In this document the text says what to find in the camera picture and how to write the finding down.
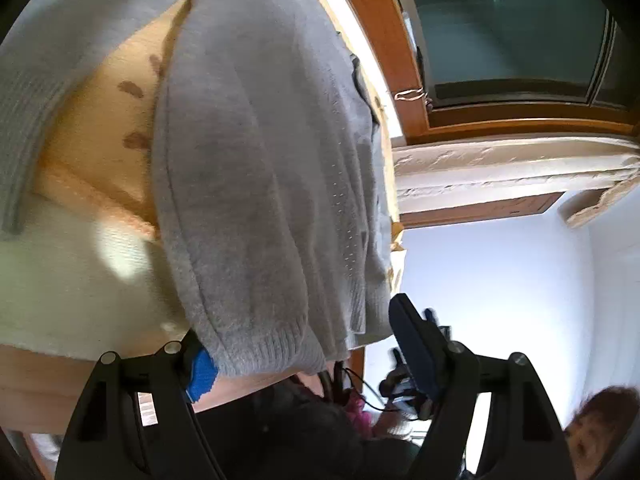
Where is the white mattress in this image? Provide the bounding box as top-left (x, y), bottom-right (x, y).
top-left (0, 200), bottom-right (196, 361)

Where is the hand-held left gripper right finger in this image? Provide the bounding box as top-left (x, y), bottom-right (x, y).
top-left (389, 292), bottom-right (576, 480)

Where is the black cable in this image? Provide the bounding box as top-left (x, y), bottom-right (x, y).
top-left (330, 365), bottom-right (396, 411)

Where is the grey knit sweater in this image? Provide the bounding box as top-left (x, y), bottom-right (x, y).
top-left (0, 0), bottom-right (401, 376)

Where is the cream embossed curtain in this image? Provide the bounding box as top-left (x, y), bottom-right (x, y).
top-left (392, 135), bottom-right (640, 228)

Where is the magenta cloth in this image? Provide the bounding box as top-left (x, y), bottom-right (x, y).
top-left (350, 390), bottom-right (373, 426)

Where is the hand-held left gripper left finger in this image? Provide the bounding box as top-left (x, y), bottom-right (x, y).
top-left (54, 330), bottom-right (226, 480)

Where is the person's dark clothing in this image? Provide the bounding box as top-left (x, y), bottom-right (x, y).
top-left (195, 375), bottom-right (421, 480)

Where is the person's head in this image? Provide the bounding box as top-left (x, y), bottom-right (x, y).
top-left (562, 385), bottom-right (636, 480)

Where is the yellow paw print blanket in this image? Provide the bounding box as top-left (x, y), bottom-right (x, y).
top-left (37, 0), bottom-right (406, 261)

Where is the window glass pane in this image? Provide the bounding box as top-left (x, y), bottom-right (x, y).
top-left (390, 0), bottom-right (640, 111)

